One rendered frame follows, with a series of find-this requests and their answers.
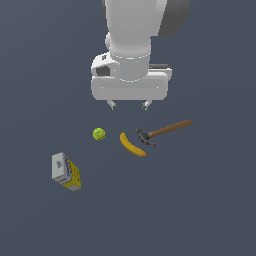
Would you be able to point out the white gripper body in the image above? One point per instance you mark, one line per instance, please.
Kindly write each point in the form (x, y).
(130, 87)

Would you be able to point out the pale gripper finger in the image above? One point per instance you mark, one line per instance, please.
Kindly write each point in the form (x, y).
(112, 105)
(146, 104)

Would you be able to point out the green tennis ball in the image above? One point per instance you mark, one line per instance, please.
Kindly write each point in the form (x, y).
(99, 134)

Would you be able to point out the yellow banana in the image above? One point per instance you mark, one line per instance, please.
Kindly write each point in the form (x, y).
(130, 146)

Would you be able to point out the yellow and white box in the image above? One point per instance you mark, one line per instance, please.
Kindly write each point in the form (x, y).
(65, 171)

